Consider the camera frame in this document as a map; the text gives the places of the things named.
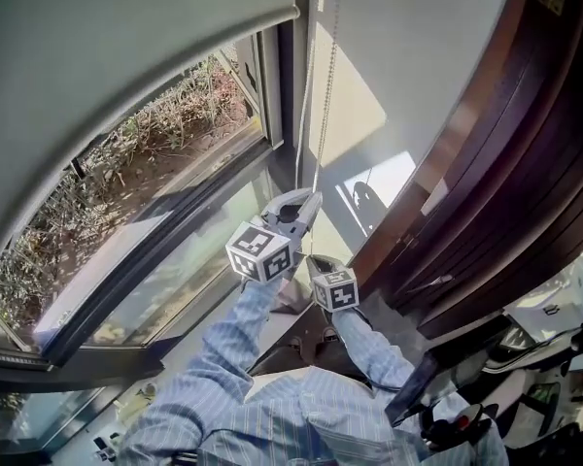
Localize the person's right forearm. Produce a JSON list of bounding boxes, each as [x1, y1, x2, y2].
[[329, 307, 417, 391]]

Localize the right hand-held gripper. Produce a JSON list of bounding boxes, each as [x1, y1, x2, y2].
[[304, 253, 360, 314]]

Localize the person's dark trousers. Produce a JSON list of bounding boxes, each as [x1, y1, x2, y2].
[[248, 341, 373, 388]]

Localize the dry garden plants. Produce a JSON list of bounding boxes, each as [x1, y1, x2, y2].
[[0, 49, 268, 332]]

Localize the roller blind bead chain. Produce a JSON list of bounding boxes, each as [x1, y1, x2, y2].
[[294, 0, 346, 261]]

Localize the dark framed window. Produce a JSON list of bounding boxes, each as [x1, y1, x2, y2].
[[0, 16, 302, 383]]

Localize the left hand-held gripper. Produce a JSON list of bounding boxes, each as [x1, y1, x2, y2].
[[224, 187, 325, 283]]

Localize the black flat panel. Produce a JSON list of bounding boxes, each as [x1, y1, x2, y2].
[[384, 312, 512, 427]]

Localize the person's striped shirt torso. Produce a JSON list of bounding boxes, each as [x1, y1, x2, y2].
[[118, 365, 510, 466]]

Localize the black device with red button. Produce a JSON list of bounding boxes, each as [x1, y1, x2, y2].
[[419, 402, 493, 451]]

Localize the grey roller blind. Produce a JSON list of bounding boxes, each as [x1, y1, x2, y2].
[[0, 0, 300, 290]]

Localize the person's left forearm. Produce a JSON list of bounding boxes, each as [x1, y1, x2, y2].
[[199, 277, 286, 387]]

